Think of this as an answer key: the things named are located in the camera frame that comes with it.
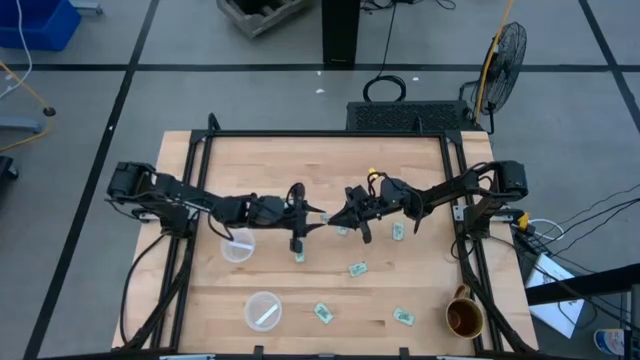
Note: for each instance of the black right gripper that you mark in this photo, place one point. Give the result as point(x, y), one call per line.
point(390, 197)

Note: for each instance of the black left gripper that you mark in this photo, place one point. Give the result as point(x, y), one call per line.
point(270, 211)

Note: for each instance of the green white sweetener packet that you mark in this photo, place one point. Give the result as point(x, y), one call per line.
point(325, 218)
point(358, 269)
point(342, 230)
point(398, 231)
point(299, 258)
point(404, 316)
point(323, 313)

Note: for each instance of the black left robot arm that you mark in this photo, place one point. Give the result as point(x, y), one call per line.
point(175, 192)

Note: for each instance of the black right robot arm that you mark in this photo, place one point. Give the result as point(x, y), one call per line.
point(450, 189)

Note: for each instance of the white sweetener stick packet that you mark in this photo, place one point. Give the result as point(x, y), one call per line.
point(242, 245)
point(267, 314)

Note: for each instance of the clear plastic round container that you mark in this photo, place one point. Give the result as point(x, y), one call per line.
point(238, 255)
point(255, 322)

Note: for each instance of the brown ceramic mug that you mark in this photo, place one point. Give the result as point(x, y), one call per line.
point(465, 317)

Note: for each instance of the yellow plug connector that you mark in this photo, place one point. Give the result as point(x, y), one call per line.
point(523, 221)

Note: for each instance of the black tower case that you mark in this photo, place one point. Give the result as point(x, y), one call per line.
point(340, 35)

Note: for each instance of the grey wooden pallet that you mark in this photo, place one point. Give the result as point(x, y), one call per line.
point(255, 20)

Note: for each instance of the black floor fan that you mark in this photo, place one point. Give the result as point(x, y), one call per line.
point(505, 60)

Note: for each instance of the white paper sheet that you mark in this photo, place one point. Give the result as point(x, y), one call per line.
point(560, 320)

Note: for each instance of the black metal beam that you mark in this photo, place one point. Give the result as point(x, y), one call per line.
point(590, 285)

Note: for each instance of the white blue cup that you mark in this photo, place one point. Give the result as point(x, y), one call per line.
point(607, 342)

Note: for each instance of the grey metal cart leg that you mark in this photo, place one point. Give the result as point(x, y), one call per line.
point(87, 6)
point(20, 125)

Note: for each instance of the black chair base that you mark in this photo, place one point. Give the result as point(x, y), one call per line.
point(7, 167)

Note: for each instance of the blue plastic bin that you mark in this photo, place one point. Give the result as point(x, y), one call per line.
point(35, 25)

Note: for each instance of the black metal table frame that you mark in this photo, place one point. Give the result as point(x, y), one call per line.
point(320, 133)

